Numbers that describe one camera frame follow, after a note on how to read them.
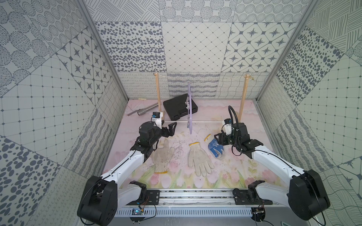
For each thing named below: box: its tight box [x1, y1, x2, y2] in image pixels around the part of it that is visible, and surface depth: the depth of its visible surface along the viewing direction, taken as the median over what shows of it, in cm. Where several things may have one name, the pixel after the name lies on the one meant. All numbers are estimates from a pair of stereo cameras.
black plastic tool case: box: [163, 93, 198, 122], surface depth 113 cm
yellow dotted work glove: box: [151, 138, 175, 175], surface depth 89 cm
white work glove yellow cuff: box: [188, 142, 215, 177], surface depth 89 cm
